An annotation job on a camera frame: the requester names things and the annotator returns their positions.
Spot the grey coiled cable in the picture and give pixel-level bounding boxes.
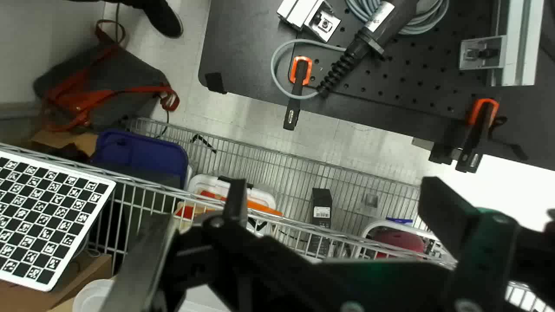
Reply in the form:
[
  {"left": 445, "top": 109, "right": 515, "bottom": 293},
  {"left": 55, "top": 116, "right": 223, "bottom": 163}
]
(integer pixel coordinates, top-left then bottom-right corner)
[{"left": 268, "top": 0, "right": 450, "bottom": 102}]

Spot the black perforated breadboard table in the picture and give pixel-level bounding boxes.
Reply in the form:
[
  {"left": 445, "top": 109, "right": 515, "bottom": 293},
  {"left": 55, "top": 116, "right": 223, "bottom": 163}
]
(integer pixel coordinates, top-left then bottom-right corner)
[{"left": 197, "top": 0, "right": 555, "bottom": 171}]

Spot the silver metal bracket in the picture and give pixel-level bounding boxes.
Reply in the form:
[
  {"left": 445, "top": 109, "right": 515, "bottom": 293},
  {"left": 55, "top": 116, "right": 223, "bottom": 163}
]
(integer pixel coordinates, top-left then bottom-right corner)
[{"left": 275, "top": 0, "right": 343, "bottom": 43}]

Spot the brown cardboard box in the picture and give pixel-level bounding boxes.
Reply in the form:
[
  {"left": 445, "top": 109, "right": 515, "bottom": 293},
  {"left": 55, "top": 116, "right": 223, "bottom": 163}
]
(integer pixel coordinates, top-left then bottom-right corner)
[{"left": 0, "top": 248, "right": 114, "bottom": 312}]

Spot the grey orange backpack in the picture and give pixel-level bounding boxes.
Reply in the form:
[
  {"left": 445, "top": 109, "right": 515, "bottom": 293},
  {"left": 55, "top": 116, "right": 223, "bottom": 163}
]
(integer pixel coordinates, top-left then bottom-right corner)
[{"left": 31, "top": 19, "right": 182, "bottom": 135}]

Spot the metal wire cart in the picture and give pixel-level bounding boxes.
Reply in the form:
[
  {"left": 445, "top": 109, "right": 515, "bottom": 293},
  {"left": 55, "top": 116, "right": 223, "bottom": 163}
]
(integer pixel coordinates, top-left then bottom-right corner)
[{"left": 0, "top": 116, "right": 555, "bottom": 312}]

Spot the orange black bar clamp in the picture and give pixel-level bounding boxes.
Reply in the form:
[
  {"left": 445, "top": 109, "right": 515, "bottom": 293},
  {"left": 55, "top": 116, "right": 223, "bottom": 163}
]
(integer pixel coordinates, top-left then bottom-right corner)
[
  {"left": 454, "top": 95, "right": 502, "bottom": 175},
  {"left": 280, "top": 53, "right": 317, "bottom": 131}
]

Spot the black shoe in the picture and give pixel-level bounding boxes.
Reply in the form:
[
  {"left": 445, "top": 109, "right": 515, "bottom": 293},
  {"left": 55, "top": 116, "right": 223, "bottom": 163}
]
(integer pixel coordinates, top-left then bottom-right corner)
[{"left": 117, "top": 0, "right": 185, "bottom": 40}]

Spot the white plastic cup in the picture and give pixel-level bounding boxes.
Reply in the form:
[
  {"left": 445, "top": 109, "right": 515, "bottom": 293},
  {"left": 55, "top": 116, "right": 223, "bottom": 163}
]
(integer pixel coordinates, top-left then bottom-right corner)
[{"left": 71, "top": 275, "right": 119, "bottom": 312}]

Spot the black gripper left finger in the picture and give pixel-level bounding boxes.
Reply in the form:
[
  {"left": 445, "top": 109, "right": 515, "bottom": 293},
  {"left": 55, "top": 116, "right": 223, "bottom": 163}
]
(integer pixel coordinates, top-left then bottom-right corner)
[{"left": 100, "top": 211, "right": 180, "bottom": 312}]

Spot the black cable connector plug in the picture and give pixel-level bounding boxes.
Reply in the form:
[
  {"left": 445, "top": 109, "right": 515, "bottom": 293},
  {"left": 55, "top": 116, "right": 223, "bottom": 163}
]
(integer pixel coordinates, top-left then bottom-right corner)
[{"left": 313, "top": 0, "right": 421, "bottom": 100}]

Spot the black white calibration board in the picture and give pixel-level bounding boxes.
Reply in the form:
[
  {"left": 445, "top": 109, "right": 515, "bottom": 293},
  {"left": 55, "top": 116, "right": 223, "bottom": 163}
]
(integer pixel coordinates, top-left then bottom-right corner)
[{"left": 0, "top": 147, "right": 117, "bottom": 294}]

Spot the aluminium profile rail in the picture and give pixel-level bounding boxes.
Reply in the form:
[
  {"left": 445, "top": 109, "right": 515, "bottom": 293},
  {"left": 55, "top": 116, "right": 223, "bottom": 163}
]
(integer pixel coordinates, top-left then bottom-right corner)
[{"left": 494, "top": 0, "right": 546, "bottom": 90}]

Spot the red item in white container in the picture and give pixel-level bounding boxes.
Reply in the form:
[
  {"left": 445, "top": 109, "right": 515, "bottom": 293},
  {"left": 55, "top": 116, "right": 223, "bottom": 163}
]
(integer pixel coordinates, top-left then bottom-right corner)
[{"left": 360, "top": 216, "right": 442, "bottom": 261}]

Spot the small black box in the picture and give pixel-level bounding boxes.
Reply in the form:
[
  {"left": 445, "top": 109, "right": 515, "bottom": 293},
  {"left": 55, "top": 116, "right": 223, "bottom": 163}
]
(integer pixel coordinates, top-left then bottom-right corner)
[{"left": 308, "top": 185, "right": 334, "bottom": 225}]

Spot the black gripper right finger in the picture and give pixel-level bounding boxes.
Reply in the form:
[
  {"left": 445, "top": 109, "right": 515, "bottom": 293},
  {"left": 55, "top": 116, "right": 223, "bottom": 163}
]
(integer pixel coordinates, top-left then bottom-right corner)
[{"left": 417, "top": 175, "right": 521, "bottom": 312}]

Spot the clear box with orange contents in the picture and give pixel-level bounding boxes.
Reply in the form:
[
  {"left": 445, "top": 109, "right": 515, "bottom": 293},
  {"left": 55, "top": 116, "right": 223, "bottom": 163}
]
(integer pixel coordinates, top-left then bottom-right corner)
[{"left": 173, "top": 171, "right": 284, "bottom": 237}]

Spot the small metal bracket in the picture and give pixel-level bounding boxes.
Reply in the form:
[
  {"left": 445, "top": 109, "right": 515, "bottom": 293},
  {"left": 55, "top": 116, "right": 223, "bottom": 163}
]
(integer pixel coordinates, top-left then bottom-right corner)
[{"left": 457, "top": 34, "right": 506, "bottom": 72}]

